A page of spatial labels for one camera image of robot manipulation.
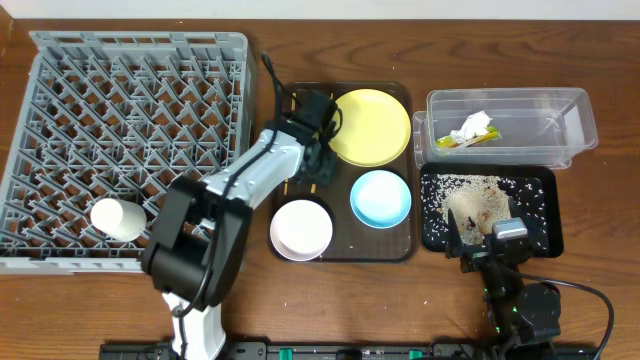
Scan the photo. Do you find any yellow plate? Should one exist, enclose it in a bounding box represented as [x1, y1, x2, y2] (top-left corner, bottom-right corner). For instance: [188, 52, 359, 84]
[329, 89, 411, 167]

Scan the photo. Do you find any light blue bowl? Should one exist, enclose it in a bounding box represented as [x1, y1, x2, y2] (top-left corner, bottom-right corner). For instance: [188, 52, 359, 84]
[349, 170, 412, 229]

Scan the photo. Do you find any white paper napkin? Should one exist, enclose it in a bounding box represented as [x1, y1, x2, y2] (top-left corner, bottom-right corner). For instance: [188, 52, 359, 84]
[450, 111, 492, 142]

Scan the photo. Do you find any white cup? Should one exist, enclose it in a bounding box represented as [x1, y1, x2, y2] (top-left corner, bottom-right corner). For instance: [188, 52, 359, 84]
[90, 198, 147, 242]

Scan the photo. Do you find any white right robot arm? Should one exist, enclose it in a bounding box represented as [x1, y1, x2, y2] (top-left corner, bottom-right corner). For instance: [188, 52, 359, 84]
[445, 199, 561, 359]

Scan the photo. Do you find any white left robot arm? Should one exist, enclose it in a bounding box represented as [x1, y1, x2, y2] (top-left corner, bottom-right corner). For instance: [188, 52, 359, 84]
[141, 90, 343, 359]

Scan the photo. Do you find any clear plastic waste bin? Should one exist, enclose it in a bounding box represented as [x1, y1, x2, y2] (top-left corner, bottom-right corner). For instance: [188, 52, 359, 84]
[412, 87, 599, 169]

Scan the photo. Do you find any grey dishwasher rack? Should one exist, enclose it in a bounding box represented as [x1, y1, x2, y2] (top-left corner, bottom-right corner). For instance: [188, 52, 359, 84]
[1, 31, 257, 275]

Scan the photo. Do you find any black tray with rice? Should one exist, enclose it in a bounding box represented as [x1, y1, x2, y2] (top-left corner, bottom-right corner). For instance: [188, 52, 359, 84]
[419, 163, 564, 258]

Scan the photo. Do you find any green yellow wrapper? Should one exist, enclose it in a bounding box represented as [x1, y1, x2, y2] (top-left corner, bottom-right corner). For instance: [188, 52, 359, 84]
[436, 126, 502, 148]

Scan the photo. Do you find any dark brown serving tray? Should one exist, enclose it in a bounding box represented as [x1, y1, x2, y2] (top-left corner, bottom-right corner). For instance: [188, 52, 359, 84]
[271, 82, 419, 263]

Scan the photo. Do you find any pink white bowl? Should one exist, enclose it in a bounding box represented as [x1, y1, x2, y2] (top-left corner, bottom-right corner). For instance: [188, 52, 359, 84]
[269, 200, 333, 262]

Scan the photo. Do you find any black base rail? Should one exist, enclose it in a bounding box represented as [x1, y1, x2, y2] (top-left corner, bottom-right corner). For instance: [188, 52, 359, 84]
[98, 339, 599, 360]

